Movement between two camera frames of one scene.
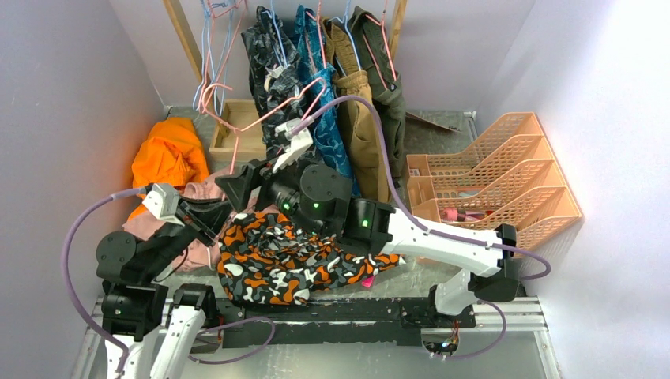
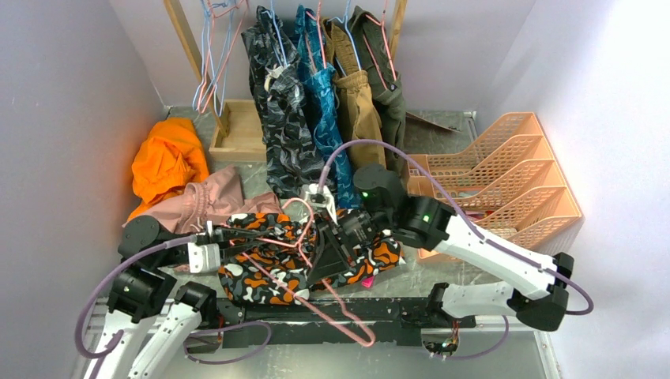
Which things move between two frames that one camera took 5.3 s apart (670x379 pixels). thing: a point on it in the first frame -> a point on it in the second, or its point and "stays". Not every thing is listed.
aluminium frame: (515, 347) stays
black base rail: (336, 322) stays
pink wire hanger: (279, 106) -> (310, 306)
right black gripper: (238, 186) -> (329, 256)
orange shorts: (172, 152) stays
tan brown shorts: (359, 122) stays
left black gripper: (210, 215) -> (223, 235)
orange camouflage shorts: (269, 258) stays
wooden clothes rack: (236, 131) stays
